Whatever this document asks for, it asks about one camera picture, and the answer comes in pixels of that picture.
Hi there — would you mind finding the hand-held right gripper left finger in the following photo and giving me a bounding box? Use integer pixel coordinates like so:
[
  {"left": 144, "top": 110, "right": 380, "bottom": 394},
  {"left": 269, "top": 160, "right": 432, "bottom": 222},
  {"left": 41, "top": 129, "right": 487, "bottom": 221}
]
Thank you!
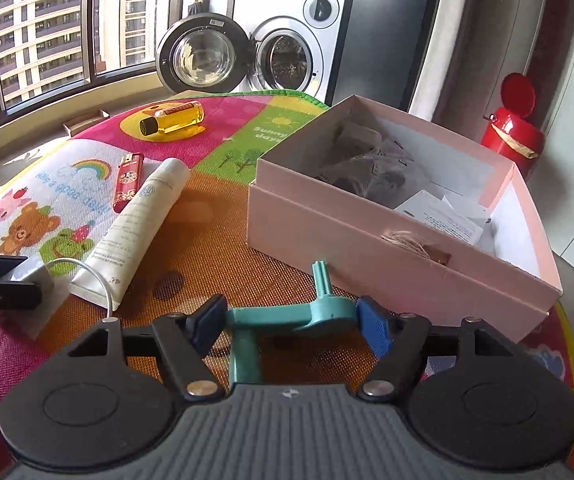
[{"left": 67, "top": 294, "right": 228, "bottom": 403}]

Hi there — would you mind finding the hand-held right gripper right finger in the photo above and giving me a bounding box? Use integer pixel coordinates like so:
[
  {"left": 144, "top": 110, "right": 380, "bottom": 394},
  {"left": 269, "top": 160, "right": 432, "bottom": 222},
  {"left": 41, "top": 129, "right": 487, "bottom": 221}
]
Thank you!
[{"left": 354, "top": 296, "right": 516, "bottom": 402}]

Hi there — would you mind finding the white cable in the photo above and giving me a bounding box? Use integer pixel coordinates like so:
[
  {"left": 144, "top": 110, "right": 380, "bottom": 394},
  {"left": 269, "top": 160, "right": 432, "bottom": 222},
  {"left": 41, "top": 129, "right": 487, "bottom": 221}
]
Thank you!
[{"left": 0, "top": 257, "right": 120, "bottom": 342}]

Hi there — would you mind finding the teal plastic tool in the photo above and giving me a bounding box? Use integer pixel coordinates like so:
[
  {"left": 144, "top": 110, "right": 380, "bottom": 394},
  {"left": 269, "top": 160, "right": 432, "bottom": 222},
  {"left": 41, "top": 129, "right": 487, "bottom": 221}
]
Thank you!
[{"left": 224, "top": 260, "right": 355, "bottom": 391}]

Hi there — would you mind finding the pink cardboard box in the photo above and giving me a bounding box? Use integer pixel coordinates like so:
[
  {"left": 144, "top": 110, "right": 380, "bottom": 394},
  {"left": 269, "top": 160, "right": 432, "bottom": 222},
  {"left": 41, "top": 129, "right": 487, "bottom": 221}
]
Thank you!
[{"left": 246, "top": 95, "right": 564, "bottom": 343}]

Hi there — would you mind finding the white retail package box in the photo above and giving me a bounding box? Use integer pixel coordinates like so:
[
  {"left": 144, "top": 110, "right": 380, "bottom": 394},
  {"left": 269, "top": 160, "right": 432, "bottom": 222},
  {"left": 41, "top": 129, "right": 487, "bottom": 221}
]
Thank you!
[{"left": 394, "top": 190, "right": 485, "bottom": 248}]

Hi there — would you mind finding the black item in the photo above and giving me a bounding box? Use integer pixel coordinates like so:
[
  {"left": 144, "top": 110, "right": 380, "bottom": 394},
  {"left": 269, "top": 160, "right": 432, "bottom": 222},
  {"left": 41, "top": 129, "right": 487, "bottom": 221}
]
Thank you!
[{"left": 317, "top": 130, "right": 412, "bottom": 208}]

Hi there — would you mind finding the colourful cartoon play mat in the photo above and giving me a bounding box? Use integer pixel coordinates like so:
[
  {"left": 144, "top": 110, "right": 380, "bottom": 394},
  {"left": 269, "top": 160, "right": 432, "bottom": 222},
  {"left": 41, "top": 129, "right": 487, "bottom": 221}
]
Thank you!
[{"left": 0, "top": 89, "right": 574, "bottom": 480}]

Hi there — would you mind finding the white cream tube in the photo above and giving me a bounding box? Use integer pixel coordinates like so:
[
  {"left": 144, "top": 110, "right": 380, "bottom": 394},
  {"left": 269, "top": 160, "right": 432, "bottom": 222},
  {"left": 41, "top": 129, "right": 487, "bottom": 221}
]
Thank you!
[{"left": 68, "top": 157, "right": 191, "bottom": 308}]

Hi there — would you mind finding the red lighter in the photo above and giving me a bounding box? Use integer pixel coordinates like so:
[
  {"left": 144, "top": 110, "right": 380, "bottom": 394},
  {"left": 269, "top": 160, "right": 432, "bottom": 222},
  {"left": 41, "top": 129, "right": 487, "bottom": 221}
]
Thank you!
[{"left": 113, "top": 152, "right": 145, "bottom": 213}]

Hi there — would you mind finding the small cardboard box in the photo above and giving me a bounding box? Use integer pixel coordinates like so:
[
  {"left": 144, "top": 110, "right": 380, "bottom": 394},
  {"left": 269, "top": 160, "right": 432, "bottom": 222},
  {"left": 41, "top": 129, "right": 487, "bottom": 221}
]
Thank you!
[{"left": 62, "top": 109, "right": 110, "bottom": 137}]

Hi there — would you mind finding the yellow oil bottle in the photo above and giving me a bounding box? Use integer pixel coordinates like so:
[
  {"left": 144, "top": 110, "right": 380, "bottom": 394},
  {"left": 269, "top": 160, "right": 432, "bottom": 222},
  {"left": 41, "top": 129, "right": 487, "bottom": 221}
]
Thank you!
[{"left": 139, "top": 101, "right": 205, "bottom": 136}]

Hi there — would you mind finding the red pedal trash can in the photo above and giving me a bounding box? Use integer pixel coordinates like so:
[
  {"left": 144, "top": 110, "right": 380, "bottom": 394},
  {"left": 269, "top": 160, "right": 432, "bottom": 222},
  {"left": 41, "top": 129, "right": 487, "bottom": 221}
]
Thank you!
[{"left": 481, "top": 72, "right": 548, "bottom": 161}]

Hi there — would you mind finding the balcony window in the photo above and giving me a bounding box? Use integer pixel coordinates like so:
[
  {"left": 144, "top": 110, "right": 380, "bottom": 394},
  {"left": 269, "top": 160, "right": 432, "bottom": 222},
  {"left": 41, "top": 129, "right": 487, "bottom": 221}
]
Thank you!
[{"left": 0, "top": 0, "right": 208, "bottom": 126}]

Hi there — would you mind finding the silver washing machine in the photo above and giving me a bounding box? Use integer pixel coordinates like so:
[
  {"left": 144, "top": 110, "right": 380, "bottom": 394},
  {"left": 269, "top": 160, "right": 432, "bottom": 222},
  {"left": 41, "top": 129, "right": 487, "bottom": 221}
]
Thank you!
[{"left": 156, "top": 0, "right": 355, "bottom": 107}]

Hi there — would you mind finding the red wall hanging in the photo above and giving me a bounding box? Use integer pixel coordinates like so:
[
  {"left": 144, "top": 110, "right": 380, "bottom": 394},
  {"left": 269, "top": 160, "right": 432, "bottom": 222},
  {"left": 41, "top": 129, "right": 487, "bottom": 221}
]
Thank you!
[{"left": 534, "top": 0, "right": 570, "bottom": 81}]

